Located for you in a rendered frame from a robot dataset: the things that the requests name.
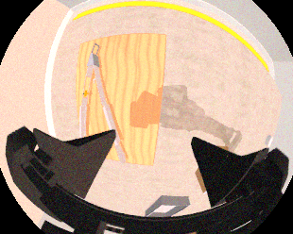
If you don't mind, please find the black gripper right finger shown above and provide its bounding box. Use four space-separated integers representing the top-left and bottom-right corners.
191 137 268 208

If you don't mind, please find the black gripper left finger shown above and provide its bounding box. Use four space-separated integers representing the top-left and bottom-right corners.
32 127 116 200

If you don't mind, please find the white short cylinder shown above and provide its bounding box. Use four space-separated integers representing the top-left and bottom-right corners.
265 135 273 146

